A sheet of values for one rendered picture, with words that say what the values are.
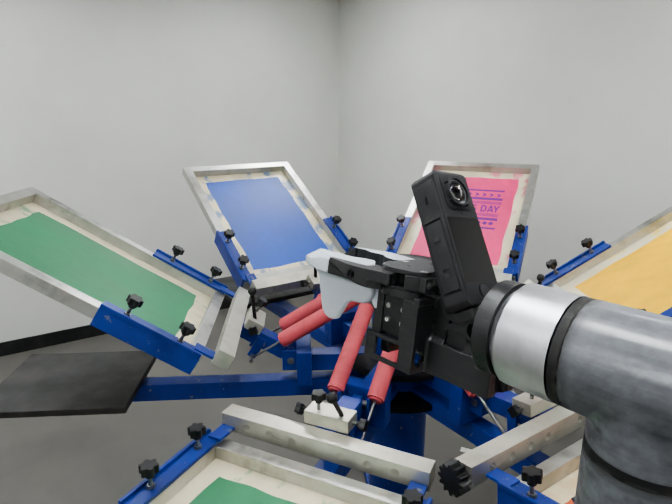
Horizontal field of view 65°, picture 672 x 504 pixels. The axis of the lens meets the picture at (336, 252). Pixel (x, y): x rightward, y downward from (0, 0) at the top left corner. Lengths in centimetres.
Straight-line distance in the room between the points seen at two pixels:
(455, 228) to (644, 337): 15
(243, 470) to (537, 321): 115
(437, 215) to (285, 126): 482
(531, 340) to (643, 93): 319
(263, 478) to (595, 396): 112
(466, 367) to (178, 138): 448
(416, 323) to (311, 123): 498
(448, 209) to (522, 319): 11
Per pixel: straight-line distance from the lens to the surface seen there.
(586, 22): 374
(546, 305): 37
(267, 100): 512
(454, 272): 40
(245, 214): 256
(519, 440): 138
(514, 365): 37
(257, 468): 142
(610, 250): 235
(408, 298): 42
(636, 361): 34
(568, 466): 144
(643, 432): 35
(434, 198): 42
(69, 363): 214
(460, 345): 42
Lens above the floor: 181
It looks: 15 degrees down
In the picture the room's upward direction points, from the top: straight up
